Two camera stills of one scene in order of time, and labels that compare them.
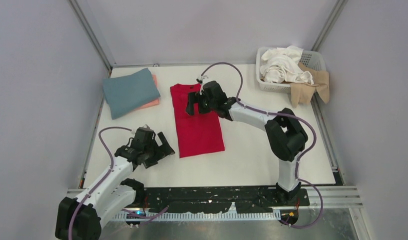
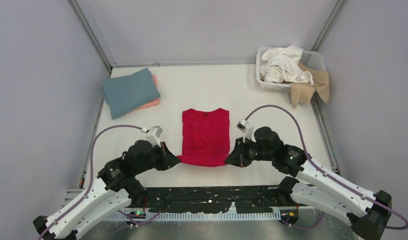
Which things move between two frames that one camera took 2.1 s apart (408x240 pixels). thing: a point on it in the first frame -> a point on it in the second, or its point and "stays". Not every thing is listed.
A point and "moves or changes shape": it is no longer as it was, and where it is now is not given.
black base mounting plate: (246, 199) stays
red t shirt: (198, 134) moves or changes shape
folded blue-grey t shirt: (125, 94) stays
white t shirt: (281, 65) stays
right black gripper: (200, 102) -> (241, 154)
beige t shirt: (304, 92) stays
